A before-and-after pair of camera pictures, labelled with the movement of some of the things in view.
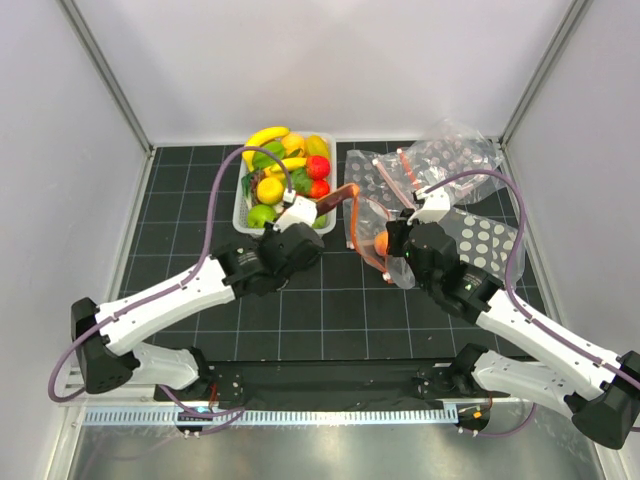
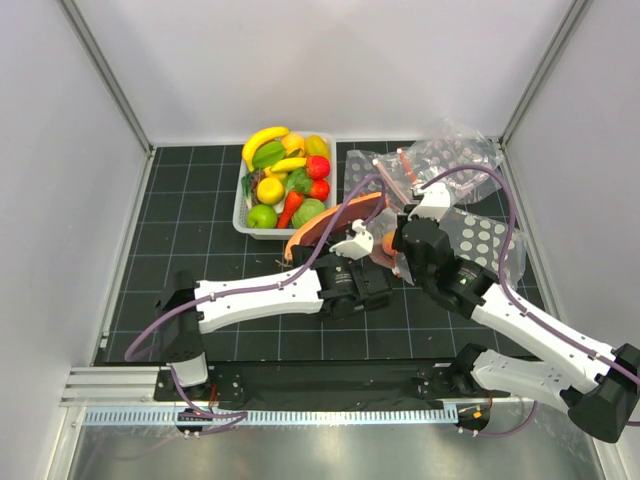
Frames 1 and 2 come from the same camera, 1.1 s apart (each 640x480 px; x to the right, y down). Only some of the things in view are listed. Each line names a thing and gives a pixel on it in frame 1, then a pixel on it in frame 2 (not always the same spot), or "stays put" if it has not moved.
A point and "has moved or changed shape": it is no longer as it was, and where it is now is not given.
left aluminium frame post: x=72 y=11 stays put
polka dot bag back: x=450 y=146 stays put
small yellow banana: x=290 y=164 stays put
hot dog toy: x=330 y=200 to x=310 y=231
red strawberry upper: x=318 y=167 stays put
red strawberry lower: x=319 y=188 stays put
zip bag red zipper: x=364 y=219 has moved or changed shape
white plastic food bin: x=240 y=216 stays put
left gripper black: x=270 y=233 to x=348 y=260
